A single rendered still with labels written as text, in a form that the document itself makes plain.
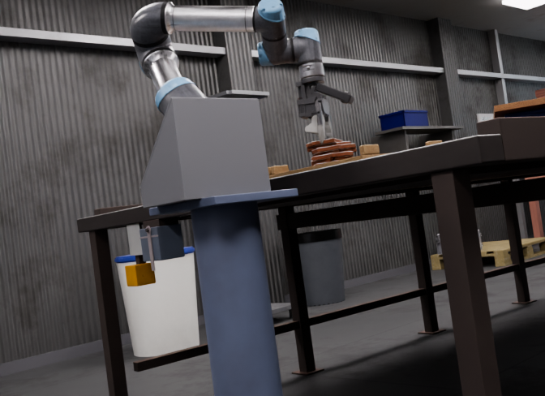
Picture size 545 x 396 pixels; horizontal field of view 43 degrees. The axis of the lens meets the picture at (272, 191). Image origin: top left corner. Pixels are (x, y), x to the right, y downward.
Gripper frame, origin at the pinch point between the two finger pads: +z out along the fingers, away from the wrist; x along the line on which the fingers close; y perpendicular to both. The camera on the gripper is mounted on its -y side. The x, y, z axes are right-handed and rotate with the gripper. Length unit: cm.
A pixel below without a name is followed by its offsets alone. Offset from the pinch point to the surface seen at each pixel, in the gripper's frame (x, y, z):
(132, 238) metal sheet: -27, 88, 21
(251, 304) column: 51, 12, 41
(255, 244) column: 48, 10, 27
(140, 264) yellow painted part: -24, 84, 31
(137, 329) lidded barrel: -208, 200, 82
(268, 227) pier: -391, 162, 28
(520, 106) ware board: -4, -56, -1
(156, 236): -12, 69, 22
